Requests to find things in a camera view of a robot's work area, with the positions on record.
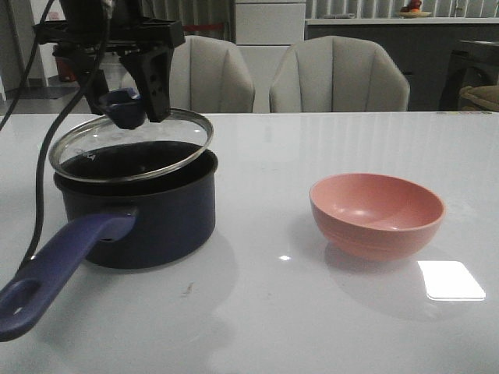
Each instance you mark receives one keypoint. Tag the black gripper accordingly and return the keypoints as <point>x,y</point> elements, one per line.
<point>146,43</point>

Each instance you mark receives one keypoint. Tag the glass lid blue knob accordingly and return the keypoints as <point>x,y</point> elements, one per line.
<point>123,145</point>

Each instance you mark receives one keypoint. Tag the pink bowl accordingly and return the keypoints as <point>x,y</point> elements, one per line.
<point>376,217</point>

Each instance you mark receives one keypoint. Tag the red trash bin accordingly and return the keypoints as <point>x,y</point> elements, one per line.
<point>65,69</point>

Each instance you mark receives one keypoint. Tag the left beige chair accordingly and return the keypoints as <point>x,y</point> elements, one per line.
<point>208,75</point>

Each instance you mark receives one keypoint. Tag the beige chair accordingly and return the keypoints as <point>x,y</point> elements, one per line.
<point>208,75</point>
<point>338,74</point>

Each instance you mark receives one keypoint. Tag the red barrier belt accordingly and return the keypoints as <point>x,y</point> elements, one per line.
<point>204,27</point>

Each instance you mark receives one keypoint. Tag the dark blue saucepan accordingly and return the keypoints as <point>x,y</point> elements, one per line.
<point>132,225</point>

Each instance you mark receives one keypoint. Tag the white drawer cabinet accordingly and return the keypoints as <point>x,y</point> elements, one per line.
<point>263,32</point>

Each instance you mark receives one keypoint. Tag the right beige chair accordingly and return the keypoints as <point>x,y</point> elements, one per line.
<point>338,74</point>

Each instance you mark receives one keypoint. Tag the fruit plate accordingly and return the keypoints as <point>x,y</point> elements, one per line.
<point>413,9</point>

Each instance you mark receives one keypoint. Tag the olive cushion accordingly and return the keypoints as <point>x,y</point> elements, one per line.
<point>481,98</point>

